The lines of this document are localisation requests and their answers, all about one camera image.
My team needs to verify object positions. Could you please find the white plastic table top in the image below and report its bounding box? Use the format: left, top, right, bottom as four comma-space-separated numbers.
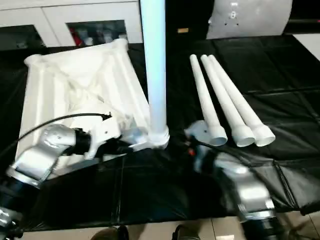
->
15, 38, 172, 177

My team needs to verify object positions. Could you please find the white plastic table leg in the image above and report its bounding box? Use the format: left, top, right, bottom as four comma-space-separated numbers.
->
207, 53, 277, 147
189, 53, 230, 147
139, 0, 171, 150
200, 53, 257, 148

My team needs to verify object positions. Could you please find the black work mat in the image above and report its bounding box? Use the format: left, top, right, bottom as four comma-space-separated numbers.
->
0, 34, 320, 232

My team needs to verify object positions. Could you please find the cluster of small bottles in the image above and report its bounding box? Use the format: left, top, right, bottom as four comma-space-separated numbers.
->
67, 21, 129, 47

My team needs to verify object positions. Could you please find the black cabinet with yellow label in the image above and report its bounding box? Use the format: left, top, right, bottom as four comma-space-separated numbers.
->
138, 0, 217, 44

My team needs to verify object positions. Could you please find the white cushion with badge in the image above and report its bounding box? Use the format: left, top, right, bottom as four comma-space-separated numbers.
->
206, 0, 294, 40

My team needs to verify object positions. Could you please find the white cabinet with glass doors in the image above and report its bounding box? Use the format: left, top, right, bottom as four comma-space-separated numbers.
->
0, 0, 144, 49

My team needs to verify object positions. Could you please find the white flat board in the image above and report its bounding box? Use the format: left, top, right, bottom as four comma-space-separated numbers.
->
294, 32, 320, 62

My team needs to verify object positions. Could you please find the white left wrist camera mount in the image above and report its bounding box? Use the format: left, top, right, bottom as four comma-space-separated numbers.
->
89, 115, 124, 161

